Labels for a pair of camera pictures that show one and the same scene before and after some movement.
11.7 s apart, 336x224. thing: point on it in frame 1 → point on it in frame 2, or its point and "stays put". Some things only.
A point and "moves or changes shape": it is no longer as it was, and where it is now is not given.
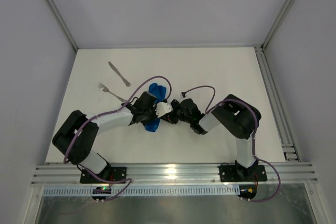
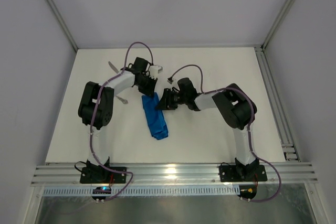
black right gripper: (175, 112) → (168, 99)
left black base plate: (116, 173) stays put
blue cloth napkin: (159, 92) moves or changes shape
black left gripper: (151, 114) → (146, 85)
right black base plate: (228, 173) stays put
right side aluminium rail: (289, 147) stays put
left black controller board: (103, 190) stays put
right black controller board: (248, 191) stays put
